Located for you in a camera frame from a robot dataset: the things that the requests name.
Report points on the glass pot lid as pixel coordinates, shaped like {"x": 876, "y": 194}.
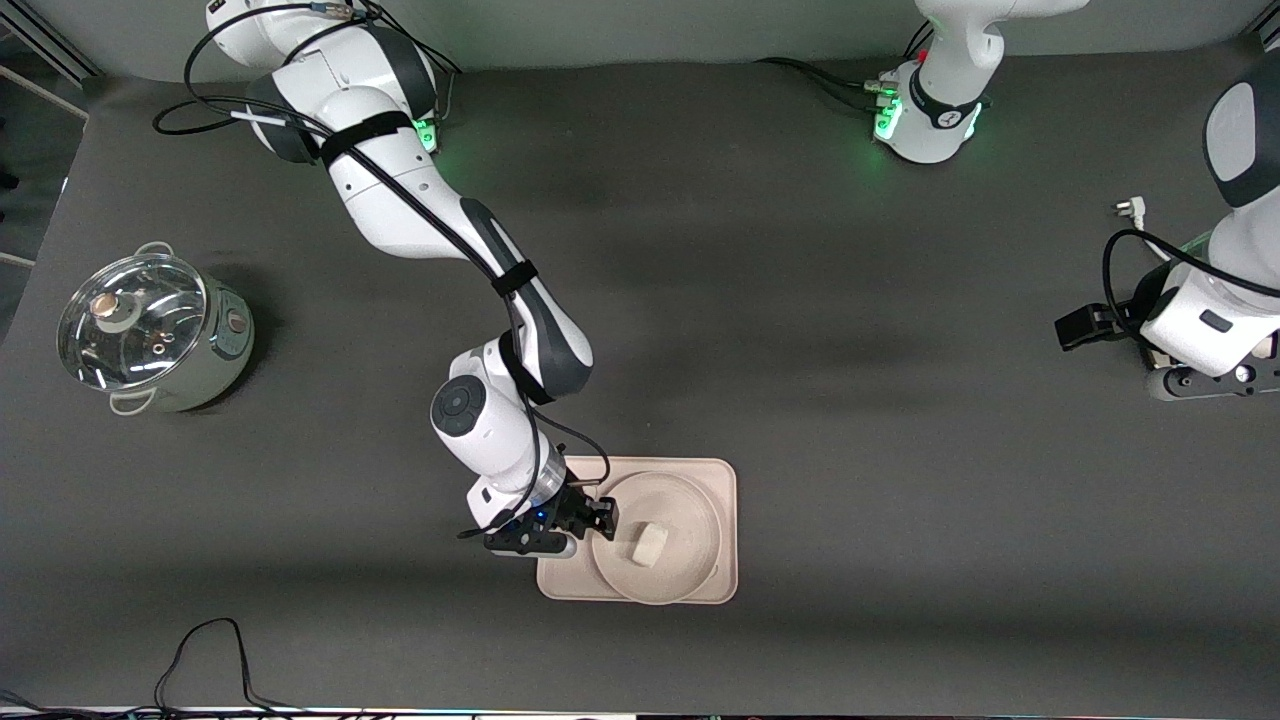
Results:
{"x": 130, "y": 325}

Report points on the white power plug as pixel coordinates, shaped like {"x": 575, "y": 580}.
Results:
{"x": 1130, "y": 210}

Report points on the aluminium frame rail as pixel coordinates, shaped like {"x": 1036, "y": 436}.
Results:
{"x": 50, "y": 48}

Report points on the round cream plate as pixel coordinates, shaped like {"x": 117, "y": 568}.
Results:
{"x": 690, "y": 520}

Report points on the small white bun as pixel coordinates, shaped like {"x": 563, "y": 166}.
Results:
{"x": 648, "y": 544}

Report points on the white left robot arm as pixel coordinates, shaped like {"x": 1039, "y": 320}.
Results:
{"x": 940, "y": 120}

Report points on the steel cooking pot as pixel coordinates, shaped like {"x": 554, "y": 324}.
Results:
{"x": 215, "y": 372}

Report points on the cream rectangular tray with print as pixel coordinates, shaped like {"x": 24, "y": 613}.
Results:
{"x": 570, "y": 585}

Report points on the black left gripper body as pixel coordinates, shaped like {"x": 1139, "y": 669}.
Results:
{"x": 1127, "y": 318}

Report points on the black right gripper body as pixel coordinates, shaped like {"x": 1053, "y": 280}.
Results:
{"x": 571, "y": 505}

